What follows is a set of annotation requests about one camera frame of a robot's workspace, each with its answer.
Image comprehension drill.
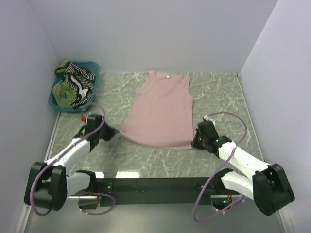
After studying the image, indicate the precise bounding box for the pink tank top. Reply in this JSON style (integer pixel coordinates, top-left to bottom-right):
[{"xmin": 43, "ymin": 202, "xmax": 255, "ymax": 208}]
[{"xmin": 120, "ymin": 70, "xmax": 194, "ymax": 150}]

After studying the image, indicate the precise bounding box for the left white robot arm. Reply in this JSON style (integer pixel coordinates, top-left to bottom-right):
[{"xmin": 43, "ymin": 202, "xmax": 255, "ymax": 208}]
[{"xmin": 24, "ymin": 114, "xmax": 119, "ymax": 212}]

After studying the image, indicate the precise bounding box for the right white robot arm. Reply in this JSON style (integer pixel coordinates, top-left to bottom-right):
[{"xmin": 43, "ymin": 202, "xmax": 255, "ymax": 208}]
[{"xmin": 192, "ymin": 120, "xmax": 295, "ymax": 216}]

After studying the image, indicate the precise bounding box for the green tank top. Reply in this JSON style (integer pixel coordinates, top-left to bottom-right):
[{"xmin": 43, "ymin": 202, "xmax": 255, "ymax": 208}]
[{"xmin": 52, "ymin": 60, "xmax": 76, "ymax": 107}]

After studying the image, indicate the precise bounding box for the black white striped tank top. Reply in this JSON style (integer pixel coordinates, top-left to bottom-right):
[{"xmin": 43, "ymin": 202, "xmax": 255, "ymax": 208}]
[{"xmin": 64, "ymin": 61, "xmax": 96, "ymax": 109}]

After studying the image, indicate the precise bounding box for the teal plastic basket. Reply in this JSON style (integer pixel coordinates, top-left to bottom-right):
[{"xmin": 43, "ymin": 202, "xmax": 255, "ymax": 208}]
[{"xmin": 49, "ymin": 60, "xmax": 100, "ymax": 112}]

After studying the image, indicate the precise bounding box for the black base beam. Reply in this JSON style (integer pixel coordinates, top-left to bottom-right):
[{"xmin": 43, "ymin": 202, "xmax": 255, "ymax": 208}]
[{"xmin": 68, "ymin": 177, "xmax": 243, "ymax": 208}]

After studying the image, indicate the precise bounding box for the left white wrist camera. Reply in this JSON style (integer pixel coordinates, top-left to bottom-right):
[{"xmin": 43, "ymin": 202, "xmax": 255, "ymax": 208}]
[{"xmin": 81, "ymin": 113, "xmax": 90, "ymax": 125}]

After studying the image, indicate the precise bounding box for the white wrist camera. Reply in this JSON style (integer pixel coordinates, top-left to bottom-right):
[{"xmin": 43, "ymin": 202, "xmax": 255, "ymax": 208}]
[
  {"xmin": 81, "ymin": 113, "xmax": 90, "ymax": 125},
  {"xmin": 203, "ymin": 115, "xmax": 216, "ymax": 126}
]

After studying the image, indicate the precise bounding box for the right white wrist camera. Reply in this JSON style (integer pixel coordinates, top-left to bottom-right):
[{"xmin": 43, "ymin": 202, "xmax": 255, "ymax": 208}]
[{"xmin": 203, "ymin": 115, "xmax": 216, "ymax": 126}]

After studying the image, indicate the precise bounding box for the aluminium rail frame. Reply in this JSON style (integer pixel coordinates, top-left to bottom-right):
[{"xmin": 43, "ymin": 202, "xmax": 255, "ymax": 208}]
[{"xmin": 14, "ymin": 111, "xmax": 292, "ymax": 233}]

